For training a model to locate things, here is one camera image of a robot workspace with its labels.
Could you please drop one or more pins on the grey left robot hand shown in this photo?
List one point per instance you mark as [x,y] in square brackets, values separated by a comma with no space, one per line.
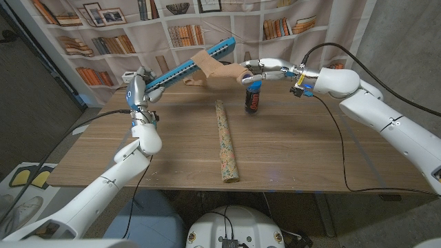
[138,91]

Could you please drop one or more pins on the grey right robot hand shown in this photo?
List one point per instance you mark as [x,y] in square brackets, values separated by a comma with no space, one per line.
[275,70]

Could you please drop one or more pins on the blue toy keyboard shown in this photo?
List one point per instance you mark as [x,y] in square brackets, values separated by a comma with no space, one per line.
[189,67]

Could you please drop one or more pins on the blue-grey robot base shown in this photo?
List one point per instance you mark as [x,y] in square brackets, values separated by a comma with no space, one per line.
[148,220]

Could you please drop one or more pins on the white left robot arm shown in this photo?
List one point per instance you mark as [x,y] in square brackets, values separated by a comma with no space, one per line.
[110,186]

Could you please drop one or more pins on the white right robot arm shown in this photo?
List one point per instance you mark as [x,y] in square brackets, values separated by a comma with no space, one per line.
[386,113]

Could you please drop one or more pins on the floral wrapping paper roll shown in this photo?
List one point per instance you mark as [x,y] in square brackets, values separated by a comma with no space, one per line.
[225,144]

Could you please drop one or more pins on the white power strip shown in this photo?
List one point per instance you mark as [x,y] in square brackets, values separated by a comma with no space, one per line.
[129,76]

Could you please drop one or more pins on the dark can with blue lid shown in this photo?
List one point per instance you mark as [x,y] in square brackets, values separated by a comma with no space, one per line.
[252,100]

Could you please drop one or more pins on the printed bookshelf backdrop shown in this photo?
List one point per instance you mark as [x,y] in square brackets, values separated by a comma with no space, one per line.
[206,31]

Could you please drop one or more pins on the yellow and black floor mat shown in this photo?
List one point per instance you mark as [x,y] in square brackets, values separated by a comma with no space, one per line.
[31,177]

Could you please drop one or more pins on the grey metal table leg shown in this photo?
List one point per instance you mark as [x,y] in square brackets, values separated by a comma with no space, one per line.
[325,215]

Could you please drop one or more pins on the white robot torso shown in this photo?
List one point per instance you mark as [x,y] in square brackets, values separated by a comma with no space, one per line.
[234,224]

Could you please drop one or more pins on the white shoe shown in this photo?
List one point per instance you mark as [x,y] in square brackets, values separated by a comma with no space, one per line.
[20,213]

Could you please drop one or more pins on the black floor adapter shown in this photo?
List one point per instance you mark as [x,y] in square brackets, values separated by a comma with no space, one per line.
[299,240]

